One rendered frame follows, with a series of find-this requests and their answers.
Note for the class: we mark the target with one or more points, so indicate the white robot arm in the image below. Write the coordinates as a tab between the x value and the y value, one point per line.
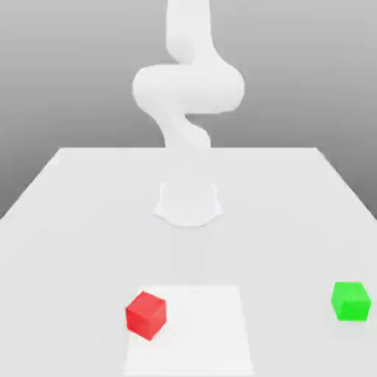
188	88

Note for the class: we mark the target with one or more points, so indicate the small green cube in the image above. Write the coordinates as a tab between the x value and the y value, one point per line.
350	302

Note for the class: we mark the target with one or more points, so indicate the small red cube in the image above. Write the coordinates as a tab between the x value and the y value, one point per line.
145	316

